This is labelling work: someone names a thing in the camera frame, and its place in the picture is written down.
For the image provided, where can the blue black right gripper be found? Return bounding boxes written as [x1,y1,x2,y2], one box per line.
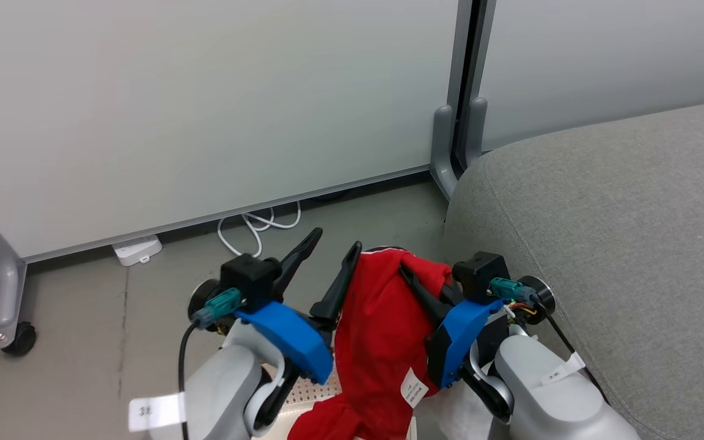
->
[398,264,510,390]

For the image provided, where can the white coiled power cable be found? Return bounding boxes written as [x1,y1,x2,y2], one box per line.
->
[217,200,302,258]

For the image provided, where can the black caster wheel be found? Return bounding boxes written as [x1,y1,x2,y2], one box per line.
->
[2,323,38,357]

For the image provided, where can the cream perforated laundry basket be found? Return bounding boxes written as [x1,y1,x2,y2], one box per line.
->
[263,365,493,440]

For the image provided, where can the wide frosted partition panel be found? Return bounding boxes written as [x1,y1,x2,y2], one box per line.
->
[0,0,475,263]

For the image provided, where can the narrow frosted partition panel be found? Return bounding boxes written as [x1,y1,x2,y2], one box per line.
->
[471,0,704,153]

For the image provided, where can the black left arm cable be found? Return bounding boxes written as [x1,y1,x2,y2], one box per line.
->
[178,288,243,440]

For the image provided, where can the white power strip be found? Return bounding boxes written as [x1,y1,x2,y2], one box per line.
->
[112,235,163,267]

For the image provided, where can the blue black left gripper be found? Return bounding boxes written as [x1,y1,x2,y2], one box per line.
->
[234,227,364,387]

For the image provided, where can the grey fabric sofa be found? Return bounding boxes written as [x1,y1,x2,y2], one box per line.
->
[441,98,704,440]

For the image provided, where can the white right cable label tag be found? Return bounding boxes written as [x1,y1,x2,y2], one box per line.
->
[540,353,586,387]

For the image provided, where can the red basketball shorts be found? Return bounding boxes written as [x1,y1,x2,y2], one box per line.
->
[288,247,454,440]

